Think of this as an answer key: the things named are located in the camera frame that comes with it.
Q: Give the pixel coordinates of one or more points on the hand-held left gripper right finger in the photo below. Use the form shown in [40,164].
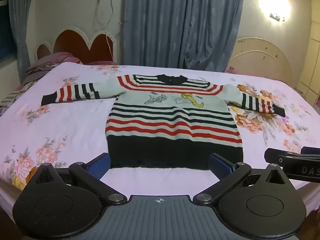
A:
[221,166]

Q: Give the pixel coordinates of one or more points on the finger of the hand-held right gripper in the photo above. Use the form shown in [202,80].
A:
[311,150]
[282,153]

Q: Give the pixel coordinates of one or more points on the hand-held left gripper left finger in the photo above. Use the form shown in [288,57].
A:
[101,165]

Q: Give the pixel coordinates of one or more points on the striped knit sweater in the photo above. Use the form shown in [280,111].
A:
[172,127]

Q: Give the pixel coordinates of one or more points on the floral pink bed sheet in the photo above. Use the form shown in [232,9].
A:
[62,127]

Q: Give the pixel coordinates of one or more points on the cream wardrobe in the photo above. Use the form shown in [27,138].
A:
[311,62]

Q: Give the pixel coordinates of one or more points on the pink cloth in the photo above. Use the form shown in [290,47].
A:
[230,70]

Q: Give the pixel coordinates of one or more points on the cream round headboard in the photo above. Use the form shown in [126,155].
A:
[260,55]

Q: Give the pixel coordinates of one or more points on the grey patterned quilt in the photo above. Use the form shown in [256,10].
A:
[22,85]

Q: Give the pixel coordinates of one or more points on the pink pillow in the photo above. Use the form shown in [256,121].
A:
[60,57]

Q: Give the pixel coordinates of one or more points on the red and white headboard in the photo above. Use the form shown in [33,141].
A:
[75,42]

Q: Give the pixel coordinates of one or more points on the wide blue curtain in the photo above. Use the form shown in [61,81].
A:
[175,22]

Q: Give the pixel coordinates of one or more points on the dark window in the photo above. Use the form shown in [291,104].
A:
[7,32]

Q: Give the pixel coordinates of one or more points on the narrow blue curtain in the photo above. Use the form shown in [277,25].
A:
[20,17]

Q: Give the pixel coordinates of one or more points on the wall lamp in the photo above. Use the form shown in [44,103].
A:
[277,16]

